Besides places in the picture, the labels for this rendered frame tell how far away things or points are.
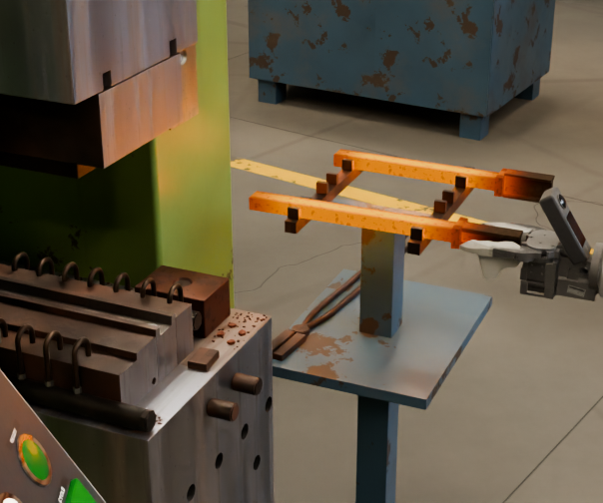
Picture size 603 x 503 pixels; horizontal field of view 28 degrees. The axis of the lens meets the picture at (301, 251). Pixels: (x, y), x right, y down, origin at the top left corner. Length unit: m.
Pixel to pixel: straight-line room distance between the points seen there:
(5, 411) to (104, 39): 0.46
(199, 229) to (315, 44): 3.62
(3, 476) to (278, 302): 2.78
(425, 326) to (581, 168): 3.06
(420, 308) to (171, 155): 0.59
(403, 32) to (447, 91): 0.32
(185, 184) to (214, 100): 0.15
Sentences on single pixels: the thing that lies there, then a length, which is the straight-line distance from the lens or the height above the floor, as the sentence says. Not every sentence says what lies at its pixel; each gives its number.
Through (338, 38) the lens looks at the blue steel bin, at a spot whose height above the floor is 0.37.
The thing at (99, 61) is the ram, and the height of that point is 1.40.
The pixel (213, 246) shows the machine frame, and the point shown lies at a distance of 2.13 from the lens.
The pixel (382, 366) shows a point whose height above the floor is 0.77.
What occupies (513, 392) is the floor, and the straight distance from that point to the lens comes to 3.51.
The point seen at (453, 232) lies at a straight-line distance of 1.90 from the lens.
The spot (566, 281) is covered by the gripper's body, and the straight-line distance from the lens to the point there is 1.89.
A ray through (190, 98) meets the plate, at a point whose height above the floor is 1.22.
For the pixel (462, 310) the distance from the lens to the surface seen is 2.25.
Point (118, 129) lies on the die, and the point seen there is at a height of 1.31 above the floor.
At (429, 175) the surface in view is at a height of 1.03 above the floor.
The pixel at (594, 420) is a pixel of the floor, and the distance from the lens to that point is 3.43.
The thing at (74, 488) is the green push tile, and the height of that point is 1.04.
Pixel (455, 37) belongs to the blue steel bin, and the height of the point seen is 0.45.
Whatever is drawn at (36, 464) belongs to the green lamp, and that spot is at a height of 1.09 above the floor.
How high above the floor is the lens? 1.80
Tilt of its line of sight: 25 degrees down
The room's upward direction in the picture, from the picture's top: straight up
